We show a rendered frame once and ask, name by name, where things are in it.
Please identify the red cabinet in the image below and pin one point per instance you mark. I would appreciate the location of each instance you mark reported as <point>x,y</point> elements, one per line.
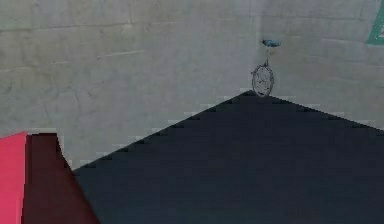
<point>40,180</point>

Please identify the green framed wall picture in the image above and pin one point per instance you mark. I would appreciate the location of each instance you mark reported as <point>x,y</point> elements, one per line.
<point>377,30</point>

